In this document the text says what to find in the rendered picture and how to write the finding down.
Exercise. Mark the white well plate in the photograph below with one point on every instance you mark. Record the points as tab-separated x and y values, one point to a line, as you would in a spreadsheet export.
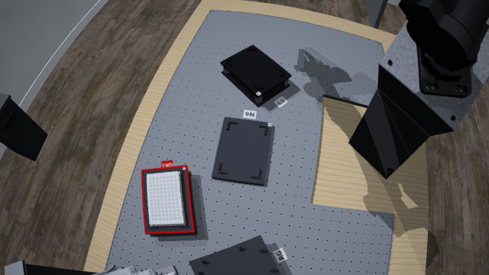
165	199

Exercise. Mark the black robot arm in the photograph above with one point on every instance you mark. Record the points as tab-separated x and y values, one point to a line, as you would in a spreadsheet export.
446	30

